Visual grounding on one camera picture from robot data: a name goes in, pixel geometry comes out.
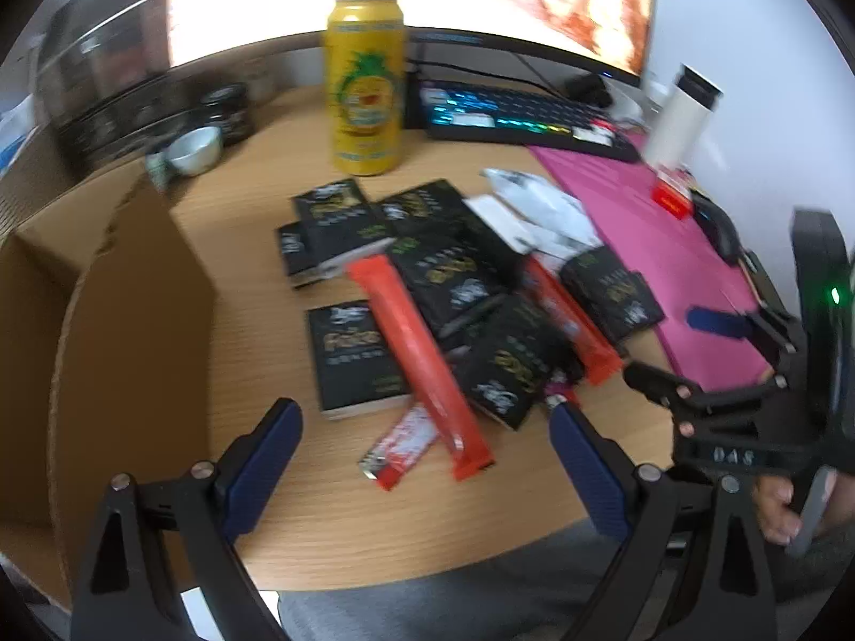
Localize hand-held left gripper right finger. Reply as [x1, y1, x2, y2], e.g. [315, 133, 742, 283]
[548, 402, 779, 641]

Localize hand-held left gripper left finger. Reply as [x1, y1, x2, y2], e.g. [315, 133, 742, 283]
[70, 397, 305, 641]

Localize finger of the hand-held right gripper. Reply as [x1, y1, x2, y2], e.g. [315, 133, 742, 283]
[687, 306, 800, 357]
[623, 361, 794, 440]

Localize long red snack bar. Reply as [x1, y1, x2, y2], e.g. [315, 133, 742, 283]
[521, 257, 624, 386]
[347, 255, 496, 482]

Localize pile of black tissue packs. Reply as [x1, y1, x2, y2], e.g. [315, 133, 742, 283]
[277, 177, 665, 432]

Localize small red white wrapper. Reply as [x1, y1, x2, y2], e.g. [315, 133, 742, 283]
[361, 404, 443, 491]

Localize brown cardboard box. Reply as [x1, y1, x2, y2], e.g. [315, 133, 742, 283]
[0, 167, 218, 615]

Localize white sachet with barcode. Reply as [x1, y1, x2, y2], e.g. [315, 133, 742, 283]
[479, 167, 603, 256]

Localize white sachet with pink print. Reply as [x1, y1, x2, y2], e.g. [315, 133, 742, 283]
[463, 195, 535, 256]

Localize wooden desktop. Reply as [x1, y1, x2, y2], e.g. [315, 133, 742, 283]
[0, 83, 776, 592]

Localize person's right hand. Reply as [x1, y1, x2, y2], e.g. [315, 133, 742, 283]
[751, 471, 806, 546]

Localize black computer mouse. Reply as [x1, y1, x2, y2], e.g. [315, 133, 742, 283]
[691, 190, 745, 263]

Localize pink desk mat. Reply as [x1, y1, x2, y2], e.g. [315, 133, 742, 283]
[527, 134, 777, 394]

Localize small red box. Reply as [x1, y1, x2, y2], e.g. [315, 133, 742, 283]
[651, 180, 694, 220]

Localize person's grey trousers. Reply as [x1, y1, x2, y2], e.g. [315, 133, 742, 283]
[277, 521, 702, 641]

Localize white tumbler with black lid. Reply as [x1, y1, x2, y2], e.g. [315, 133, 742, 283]
[644, 63, 726, 168]

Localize black adapter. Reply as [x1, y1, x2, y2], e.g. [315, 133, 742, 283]
[566, 73, 612, 106]

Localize backlit black keyboard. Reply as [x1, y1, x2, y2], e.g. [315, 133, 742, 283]
[421, 79, 646, 165]

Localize green cloth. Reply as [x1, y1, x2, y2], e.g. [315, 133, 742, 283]
[145, 140, 172, 191]

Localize small white bowl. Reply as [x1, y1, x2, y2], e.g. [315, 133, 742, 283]
[166, 126, 223, 178]

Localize black jar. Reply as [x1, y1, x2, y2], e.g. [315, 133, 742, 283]
[199, 83, 255, 146]

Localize yellow pineapple drink can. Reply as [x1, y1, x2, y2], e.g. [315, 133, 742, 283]
[324, 0, 410, 176]

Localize blue white plastic bag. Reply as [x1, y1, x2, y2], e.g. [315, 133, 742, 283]
[0, 97, 41, 176]

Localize black drawer organiser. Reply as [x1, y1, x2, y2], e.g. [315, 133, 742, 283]
[33, 0, 173, 173]

